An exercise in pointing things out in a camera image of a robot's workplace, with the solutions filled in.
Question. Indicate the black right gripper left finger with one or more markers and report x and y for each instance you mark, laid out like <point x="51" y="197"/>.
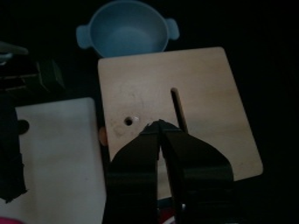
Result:
<point x="132" y="175"/>

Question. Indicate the flat pink dough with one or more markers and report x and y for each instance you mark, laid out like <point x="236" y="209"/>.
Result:
<point x="7" y="220"/>

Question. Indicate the wooden box with slotted lid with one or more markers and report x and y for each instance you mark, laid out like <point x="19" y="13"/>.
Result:
<point x="213" y="102"/>

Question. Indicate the wooden block with green dot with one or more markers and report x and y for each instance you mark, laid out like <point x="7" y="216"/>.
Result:
<point x="47" y="75"/>

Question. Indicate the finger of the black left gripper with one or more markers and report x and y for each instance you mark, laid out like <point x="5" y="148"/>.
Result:
<point x="9" y="151"/>

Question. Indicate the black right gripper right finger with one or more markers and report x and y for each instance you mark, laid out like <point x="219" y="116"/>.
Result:
<point x="201" y="180"/>

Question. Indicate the white cutting board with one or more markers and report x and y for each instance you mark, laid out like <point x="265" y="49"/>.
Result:
<point x="57" y="160"/>

